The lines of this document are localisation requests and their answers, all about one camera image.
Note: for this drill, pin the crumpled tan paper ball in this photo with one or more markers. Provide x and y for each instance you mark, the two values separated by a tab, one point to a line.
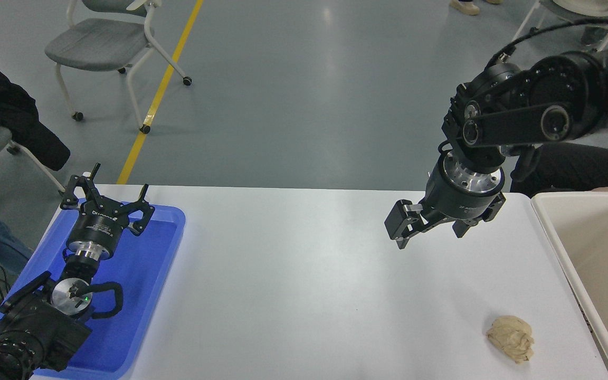
512	338

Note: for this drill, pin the large pale bin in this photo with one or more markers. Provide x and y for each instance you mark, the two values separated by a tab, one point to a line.
599	253

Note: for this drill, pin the person's foot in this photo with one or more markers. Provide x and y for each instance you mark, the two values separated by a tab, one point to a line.
594	34
464	6

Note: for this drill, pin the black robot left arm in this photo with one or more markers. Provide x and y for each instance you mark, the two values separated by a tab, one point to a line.
35	322

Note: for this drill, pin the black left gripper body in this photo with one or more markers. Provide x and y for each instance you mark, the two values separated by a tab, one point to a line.
98	227

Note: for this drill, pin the grey chair with white frame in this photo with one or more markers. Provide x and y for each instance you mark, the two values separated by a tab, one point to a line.
98	42

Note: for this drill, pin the white frame wheeled chair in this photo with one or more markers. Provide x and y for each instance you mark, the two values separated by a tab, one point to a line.
578	8

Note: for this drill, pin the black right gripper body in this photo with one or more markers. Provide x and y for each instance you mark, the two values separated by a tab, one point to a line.
452	203

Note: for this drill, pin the blue plastic tray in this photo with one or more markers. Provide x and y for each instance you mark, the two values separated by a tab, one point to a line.
140	274

